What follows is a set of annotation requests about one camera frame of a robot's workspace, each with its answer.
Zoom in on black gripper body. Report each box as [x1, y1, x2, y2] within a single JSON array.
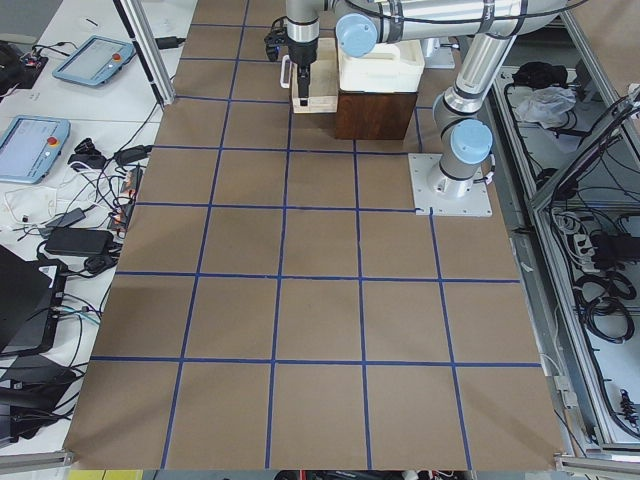
[[289, 39, 318, 85]]

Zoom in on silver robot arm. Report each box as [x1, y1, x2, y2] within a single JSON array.
[[285, 0, 567, 199]]

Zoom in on open wooden drawer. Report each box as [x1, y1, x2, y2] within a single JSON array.
[[290, 38, 339, 114]]

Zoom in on dark brown wooden cabinet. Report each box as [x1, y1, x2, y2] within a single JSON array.
[[335, 90, 418, 140]]

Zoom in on white foam tray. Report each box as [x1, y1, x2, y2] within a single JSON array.
[[338, 40, 425, 93]]

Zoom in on upper blue teach pendant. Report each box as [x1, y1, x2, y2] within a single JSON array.
[[52, 35, 136, 87]]

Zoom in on blue teach pendant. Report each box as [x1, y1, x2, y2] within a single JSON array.
[[52, 35, 136, 87], [1, 115, 71, 184]]

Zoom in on white crumpled cloth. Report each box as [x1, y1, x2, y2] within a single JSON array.
[[514, 86, 576, 128]]

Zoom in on lower blue teach pendant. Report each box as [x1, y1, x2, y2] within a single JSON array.
[[1, 115, 71, 184]]

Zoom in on black power brick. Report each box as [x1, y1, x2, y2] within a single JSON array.
[[44, 228, 114, 257]]

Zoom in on black laptop computer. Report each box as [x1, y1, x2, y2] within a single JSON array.
[[1, 247, 68, 357]]

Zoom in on white drawer handle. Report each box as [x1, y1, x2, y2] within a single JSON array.
[[279, 55, 292, 89]]

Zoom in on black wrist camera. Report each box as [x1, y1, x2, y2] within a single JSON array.
[[264, 16, 287, 62]]

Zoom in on aluminium frame post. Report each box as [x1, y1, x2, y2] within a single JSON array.
[[113, 0, 175, 108]]

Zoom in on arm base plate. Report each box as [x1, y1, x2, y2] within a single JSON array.
[[408, 153, 493, 218]]

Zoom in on aluminium side rail frame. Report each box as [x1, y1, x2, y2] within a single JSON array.
[[491, 1, 639, 461]]

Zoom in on coiled black cables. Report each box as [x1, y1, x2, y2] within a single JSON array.
[[572, 272, 636, 346]]

